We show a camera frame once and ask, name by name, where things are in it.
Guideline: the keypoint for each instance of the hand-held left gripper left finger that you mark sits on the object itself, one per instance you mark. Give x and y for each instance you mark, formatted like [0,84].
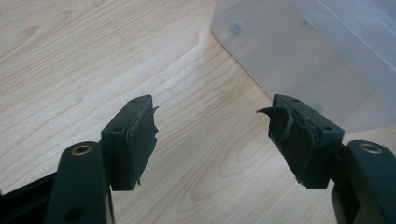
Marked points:
[137,146]

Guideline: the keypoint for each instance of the clear plastic storage box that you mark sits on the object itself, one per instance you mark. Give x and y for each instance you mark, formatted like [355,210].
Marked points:
[305,56]

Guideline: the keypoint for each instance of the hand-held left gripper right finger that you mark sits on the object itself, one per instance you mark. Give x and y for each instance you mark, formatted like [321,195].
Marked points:
[302,146]

